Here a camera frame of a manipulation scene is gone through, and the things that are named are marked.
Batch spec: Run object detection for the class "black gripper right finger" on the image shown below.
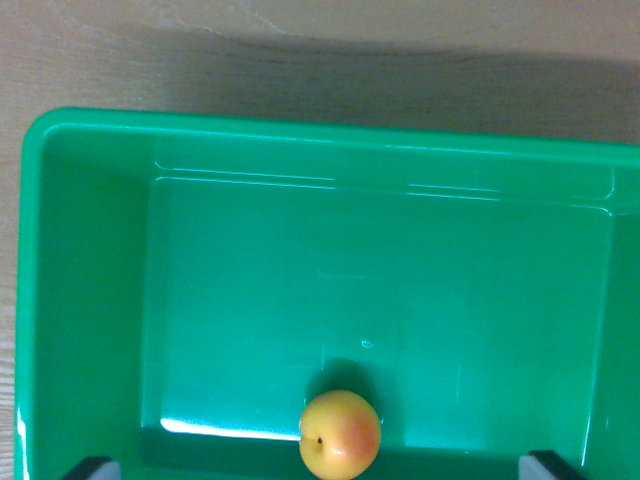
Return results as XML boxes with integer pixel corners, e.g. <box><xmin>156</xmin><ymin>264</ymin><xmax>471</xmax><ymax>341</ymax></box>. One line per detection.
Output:
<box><xmin>517</xmin><ymin>450</ymin><xmax>583</xmax><ymax>480</ymax></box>

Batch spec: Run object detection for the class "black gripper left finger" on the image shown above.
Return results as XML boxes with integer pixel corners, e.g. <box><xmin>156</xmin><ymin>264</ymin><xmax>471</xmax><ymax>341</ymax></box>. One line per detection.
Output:
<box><xmin>61</xmin><ymin>455</ymin><xmax>122</xmax><ymax>480</ymax></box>

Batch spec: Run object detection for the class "yellow orange apricot fruit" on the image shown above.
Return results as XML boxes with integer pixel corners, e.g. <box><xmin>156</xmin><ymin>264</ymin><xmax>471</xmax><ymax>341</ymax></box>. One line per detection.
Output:
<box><xmin>298</xmin><ymin>389</ymin><xmax>383</xmax><ymax>480</ymax></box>

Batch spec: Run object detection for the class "green plastic bin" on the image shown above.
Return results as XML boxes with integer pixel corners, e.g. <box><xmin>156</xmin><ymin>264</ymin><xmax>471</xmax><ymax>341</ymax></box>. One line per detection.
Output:
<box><xmin>13</xmin><ymin>106</ymin><xmax>640</xmax><ymax>480</ymax></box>

